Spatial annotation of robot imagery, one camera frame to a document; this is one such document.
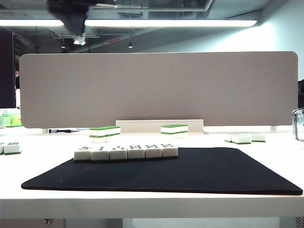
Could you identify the face-up white mahjong tile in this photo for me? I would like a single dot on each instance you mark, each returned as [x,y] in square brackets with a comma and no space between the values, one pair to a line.
[241,140]
[228,138]
[258,138]

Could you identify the green white carton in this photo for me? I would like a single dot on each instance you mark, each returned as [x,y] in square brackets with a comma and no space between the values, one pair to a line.
[15,120]

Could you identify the beige desk divider panel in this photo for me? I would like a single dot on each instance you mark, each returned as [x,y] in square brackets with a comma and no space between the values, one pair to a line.
[154,90]

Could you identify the brown under-desk panel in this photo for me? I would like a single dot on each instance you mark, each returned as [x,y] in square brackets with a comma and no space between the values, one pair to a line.
[23,223]

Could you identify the red-centred bamboo mahjong tile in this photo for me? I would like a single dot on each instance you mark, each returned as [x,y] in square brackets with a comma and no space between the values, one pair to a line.
[153,153]

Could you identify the person behind divider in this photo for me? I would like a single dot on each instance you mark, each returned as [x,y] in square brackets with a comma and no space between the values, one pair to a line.
[17,74]

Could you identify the bird bamboo mahjong tile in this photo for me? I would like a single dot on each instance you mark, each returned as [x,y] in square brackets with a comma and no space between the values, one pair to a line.
[82,155]

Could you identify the black precision screwdriver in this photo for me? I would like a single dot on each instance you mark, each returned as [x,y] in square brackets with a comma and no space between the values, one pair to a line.
[59,130]

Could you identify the face-up bamboo mahjong tile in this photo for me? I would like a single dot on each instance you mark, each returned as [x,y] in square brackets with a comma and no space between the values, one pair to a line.
[118,154]
[100,154]

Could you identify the black mouse mat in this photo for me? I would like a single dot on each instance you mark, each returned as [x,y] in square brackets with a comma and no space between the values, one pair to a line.
[190,178]

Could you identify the long ceiling light strip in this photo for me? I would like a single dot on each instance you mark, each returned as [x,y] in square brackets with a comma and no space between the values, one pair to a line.
[166,23]

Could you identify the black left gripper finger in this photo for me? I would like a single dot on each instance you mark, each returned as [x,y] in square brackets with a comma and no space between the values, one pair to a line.
[82,28]
[74,28]

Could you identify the green-backed mahjong tile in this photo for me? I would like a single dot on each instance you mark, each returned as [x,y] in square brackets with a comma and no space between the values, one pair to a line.
[167,129]
[167,136]
[114,131]
[181,128]
[98,132]
[97,139]
[113,137]
[181,135]

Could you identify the white vented box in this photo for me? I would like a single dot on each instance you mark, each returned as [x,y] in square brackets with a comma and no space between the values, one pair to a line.
[299,223]

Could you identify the red-topped bamboo mahjong tile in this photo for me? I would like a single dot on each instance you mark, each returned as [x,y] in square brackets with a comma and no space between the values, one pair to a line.
[169,152]

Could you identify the black chair back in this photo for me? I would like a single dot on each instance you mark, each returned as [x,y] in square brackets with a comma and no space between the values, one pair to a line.
[301,95]

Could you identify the metal desk bolt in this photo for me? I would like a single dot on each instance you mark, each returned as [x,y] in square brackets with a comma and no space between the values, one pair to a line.
[48,221]

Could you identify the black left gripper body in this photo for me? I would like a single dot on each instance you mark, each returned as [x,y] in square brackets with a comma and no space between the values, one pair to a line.
[69,8]

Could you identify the pale green box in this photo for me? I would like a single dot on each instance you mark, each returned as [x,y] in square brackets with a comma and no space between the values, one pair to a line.
[4,121]

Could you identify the black monitor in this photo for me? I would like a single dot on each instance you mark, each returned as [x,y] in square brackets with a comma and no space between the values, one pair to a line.
[6,71]

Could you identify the clear plastic container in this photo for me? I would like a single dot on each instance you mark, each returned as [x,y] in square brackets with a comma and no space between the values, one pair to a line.
[295,123]

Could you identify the six bamboo mahjong tile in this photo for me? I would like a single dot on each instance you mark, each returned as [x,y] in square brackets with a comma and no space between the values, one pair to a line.
[12,149]

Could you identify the nine bamboo mahjong tile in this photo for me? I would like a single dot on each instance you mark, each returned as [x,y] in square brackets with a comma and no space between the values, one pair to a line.
[136,153]

